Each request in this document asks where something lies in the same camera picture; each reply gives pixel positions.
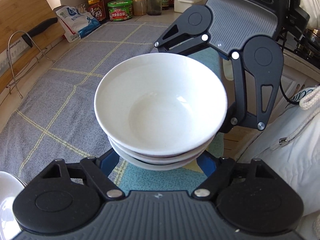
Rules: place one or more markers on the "white floral bowl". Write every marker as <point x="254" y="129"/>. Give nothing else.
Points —
<point x="156" y="159"/>
<point x="152" y="167"/>

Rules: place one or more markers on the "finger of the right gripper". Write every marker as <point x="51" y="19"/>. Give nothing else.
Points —
<point x="237" y="114"/>
<point x="186" y="47"/>

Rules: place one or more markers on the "bamboo cutting board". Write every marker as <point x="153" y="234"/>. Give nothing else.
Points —
<point x="25" y="15"/>

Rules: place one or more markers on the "green lidded sauce jar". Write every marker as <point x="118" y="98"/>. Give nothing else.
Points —
<point x="120" y="10"/>

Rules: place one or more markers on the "dark vinegar bottle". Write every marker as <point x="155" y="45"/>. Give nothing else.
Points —
<point x="96" y="9"/>

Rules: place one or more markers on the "white jacket of person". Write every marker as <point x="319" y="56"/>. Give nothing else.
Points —
<point x="290" y="146"/>

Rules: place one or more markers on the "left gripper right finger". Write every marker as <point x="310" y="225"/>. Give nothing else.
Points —
<point x="218" y="172"/>

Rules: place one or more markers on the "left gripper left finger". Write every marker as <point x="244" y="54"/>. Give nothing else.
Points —
<point x="97" y="170"/>

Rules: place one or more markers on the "yellow lidded jar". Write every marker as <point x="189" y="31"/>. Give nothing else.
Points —
<point x="139" y="7"/>

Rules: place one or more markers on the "metal wire board stand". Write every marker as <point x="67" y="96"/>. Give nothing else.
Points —
<point x="26" y="60"/>

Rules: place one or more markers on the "white blue salt bag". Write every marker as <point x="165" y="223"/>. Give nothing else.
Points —
<point x="76" y="24"/>

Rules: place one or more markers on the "white bowl front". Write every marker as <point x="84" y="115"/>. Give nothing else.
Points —
<point x="160" y="104"/>

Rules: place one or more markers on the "black handled kitchen knife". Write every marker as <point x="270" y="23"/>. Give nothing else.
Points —
<point x="23" y="44"/>

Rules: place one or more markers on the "white plate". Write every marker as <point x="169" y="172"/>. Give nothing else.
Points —
<point x="11" y="186"/>

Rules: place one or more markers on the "white plastic box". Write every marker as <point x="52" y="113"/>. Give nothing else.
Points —
<point x="181" y="6"/>

